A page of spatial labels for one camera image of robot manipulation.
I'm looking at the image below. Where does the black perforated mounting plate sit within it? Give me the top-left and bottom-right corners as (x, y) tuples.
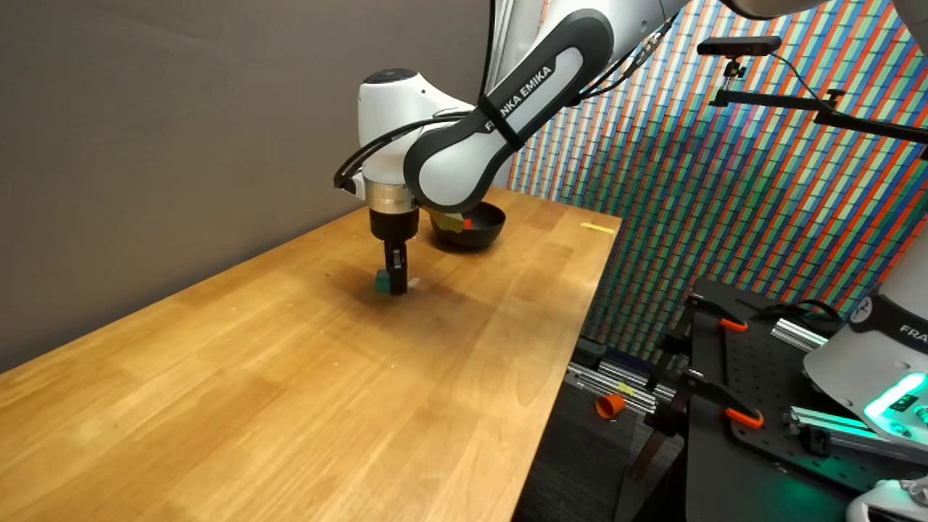
(680, 279), (928, 522)

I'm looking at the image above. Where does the black clamp with orange tip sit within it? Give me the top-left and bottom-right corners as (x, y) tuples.
(683, 290), (758, 342)
(673, 368), (773, 435)
(590, 384), (683, 430)

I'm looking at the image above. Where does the black camera on mount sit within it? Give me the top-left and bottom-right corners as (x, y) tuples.
(697, 34), (786, 84)

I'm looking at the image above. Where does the black bowl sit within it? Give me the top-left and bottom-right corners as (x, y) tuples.
(426, 201), (510, 256)

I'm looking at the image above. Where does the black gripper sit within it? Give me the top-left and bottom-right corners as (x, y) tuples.
(373, 210), (420, 297)

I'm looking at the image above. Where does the white and teal device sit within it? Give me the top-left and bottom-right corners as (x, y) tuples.
(844, 475), (928, 522)

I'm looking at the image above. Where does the silver aluminium extrusion bar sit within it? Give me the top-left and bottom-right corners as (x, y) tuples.
(768, 316), (835, 353)
(786, 404), (913, 450)

